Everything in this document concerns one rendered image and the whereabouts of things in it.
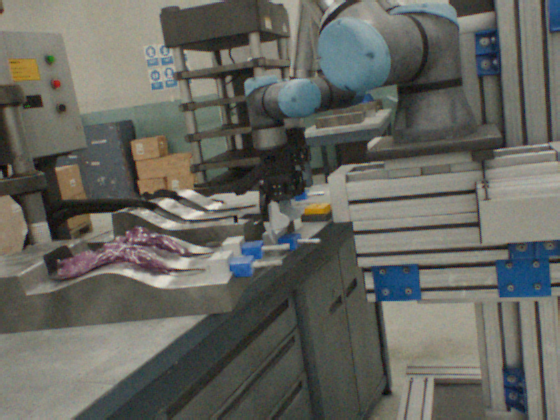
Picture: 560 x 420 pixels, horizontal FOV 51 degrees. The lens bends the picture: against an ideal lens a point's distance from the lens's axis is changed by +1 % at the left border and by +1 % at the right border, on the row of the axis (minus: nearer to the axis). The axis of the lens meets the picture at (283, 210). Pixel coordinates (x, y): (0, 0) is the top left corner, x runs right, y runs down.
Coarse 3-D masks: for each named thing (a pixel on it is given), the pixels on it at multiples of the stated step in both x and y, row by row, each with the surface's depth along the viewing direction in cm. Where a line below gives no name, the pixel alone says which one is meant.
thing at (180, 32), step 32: (224, 0) 508; (256, 0) 504; (192, 32) 520; (224, 32) 513; (256, 32) 514; (288, 32) 610; (256, 64) 516; (288, 64) 609; (224, 96) 640; (192, 128) 546; (224, 128) 574; (224, 160) 557; (256, 160) 536; (224, 192) 548
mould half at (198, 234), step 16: (192, 192) 164; (128, 208) 147; (144, 208) 146; (176, 208) 151; (208, 208) 156; (224, 208) 155; (256, 208) 145; (112, 224) 146; (128, 224) 143; (144, 224) 141; (160, 224) 140; (176, 224) 142; (192, 224) 140; (208, 224) 136; (224, 224) 132; (240, 224) 130; (256, 224) 135; (96, 240) 151; (112, 240) 147; (192, 240) 136; (208, 240) 134; (224, 240) 133; (256, 240) 134
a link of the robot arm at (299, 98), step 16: (304, 80) 114; (320, 80) 120; (272, 96) 118; (288, 96) 114; (304, 96) 114; (320, 96) 116; (272, 112) 120; (288, 112) 116; (304, 112) 114; (320, 112) 122
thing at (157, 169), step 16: (144, 144) 800; (160, 144) 802; (144, 160) 807; (160, 160) 801; (176, 160) 796; (192, 160) 804; (144, 176) 812; (160, 176) 806; (176, 176) 800; (192, 176) 795
